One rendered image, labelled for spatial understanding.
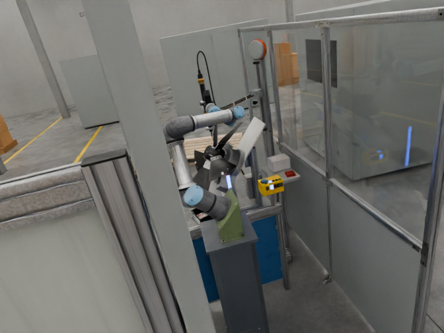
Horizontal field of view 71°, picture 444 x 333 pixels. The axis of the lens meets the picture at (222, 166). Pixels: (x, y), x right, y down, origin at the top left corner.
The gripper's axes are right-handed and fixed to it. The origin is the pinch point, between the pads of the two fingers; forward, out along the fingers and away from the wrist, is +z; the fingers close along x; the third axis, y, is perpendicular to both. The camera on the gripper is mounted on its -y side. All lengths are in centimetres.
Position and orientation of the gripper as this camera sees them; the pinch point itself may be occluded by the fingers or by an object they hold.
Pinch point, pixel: (204, 100)
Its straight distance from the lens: 232.9
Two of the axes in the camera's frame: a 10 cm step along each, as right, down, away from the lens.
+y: 1.7, 8.9, 4.2
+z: -2.4, -3.7, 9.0
